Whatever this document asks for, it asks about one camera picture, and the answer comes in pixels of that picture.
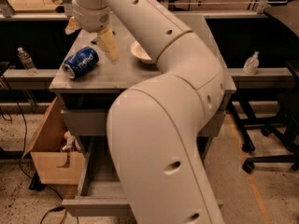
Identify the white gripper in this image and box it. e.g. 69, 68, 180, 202
64, 0, 119, 62

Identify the blue pepsi can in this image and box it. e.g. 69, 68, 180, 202
62, 47, 99, 79

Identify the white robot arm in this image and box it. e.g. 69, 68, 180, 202
72, 0, 225, 224

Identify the grey wooden drawer cabinet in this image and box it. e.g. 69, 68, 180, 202
50, 13, 236, 159

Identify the closed grey top drawer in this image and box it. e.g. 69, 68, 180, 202
61, 109, 225, 137

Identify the open grey middle drawer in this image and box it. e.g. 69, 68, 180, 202
63, 137, 224, 224

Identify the dark blue snack bag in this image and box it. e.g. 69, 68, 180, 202
91, 31, 116, 45

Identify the white paper bowl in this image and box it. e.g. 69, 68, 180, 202
131, 41, 153, 64

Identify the clear plastic water bottle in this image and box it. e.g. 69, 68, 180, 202
18, 47, 38, 76

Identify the open cardboard box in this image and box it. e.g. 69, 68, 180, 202
23, 98, 85, 185

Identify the clear sanitizer pump bottle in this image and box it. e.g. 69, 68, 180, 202
243, 51, 259, 75

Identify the black power cable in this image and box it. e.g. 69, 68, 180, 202
0, 73, 78, 224

